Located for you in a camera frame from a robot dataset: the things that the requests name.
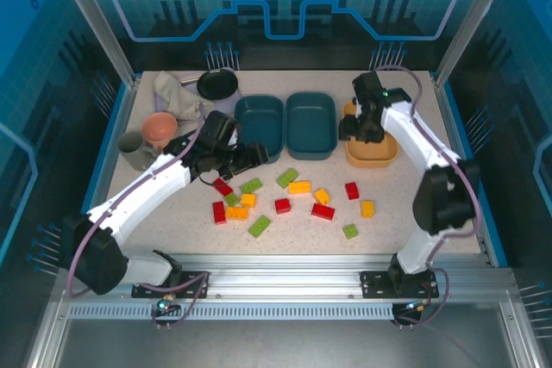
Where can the small red lego brick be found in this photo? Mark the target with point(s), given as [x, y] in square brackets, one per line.
[224, 189]
[283, 206]
[352, 191]

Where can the small green lego brick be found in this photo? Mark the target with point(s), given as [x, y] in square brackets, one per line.
[231, 199]
[350, 231]

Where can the long red lego brick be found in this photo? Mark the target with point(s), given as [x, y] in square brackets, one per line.
[323, 211]
[219, 213]

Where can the small yellow lego brick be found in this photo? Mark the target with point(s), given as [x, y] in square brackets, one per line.
[248, 200]
[367, 208]
[321, 196]

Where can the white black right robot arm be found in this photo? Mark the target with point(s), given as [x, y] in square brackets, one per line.
[409, 135]

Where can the yellow plastic container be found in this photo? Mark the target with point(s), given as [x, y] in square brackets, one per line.
[373, 157]

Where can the teal plastic container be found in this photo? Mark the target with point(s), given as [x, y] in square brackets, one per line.
[261, 120]
[311, 122]

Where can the pink bowl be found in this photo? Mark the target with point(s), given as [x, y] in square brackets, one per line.
[159, 126]

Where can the beige cloth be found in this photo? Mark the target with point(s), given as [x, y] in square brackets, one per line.
[179, 98]

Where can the black frying pan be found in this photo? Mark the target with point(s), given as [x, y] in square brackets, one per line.
[217, 83]

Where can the lilac plate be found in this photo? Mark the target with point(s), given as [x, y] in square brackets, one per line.
[158, 105]

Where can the grey cup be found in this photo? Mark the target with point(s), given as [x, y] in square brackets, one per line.
[131, 148]

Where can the small connector board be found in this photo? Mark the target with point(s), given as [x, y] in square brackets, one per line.
[415, 307]
[164, 305]

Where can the aluminium mounting rail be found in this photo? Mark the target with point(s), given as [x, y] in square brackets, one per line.
[284, 277]

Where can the aluminium frame post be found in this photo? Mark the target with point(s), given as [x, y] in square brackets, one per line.
[473, 19]
[102, 29]

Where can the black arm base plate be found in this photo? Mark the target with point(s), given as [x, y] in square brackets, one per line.
[373, 285]
[190, 285]

